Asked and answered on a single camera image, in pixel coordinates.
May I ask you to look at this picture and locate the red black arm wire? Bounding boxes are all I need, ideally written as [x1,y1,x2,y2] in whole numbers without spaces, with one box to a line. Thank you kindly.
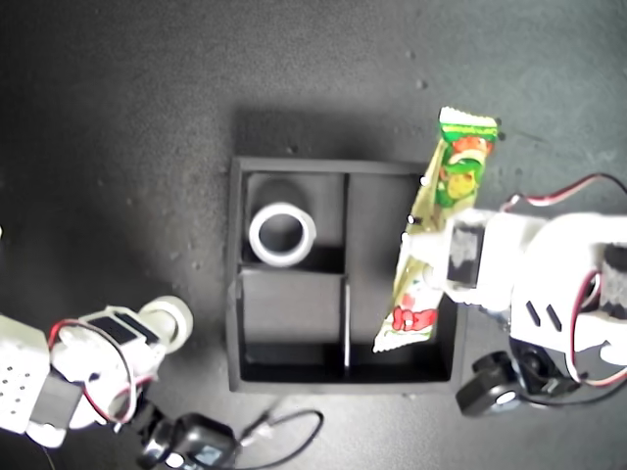
[47,318,154,426]

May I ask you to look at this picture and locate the plain white tape roll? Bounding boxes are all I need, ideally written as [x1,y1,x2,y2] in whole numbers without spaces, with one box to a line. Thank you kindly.
[247,201,317,268]

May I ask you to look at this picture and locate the white tape roll green core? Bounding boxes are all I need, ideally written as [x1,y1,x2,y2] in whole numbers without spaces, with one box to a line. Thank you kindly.
[138,295,195,352]

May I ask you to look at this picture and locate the snack bar green red wrapper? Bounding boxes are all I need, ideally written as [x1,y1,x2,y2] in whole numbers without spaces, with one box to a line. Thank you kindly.
[372,107,501,354]

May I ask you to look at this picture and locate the black compartment tray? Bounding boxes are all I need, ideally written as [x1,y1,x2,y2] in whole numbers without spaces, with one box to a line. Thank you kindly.
[226,156,467,394]

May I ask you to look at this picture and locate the red white arm wire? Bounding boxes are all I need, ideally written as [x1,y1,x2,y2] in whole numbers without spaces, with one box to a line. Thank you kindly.
[499,172,627,212]

